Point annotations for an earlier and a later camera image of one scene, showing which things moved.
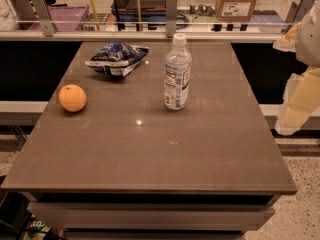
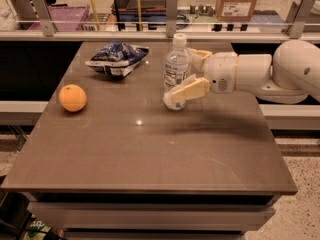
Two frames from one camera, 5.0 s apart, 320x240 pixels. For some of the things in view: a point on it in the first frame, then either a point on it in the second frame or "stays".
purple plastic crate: x=63 y=13 stays
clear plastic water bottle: x=177 y=73 stays
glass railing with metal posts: x=152 y=16 stays
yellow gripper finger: x=301 y=99 to x=194 y=88
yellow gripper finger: x=288 y=41 to x=199 y=56
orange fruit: x=72 y=97 stays
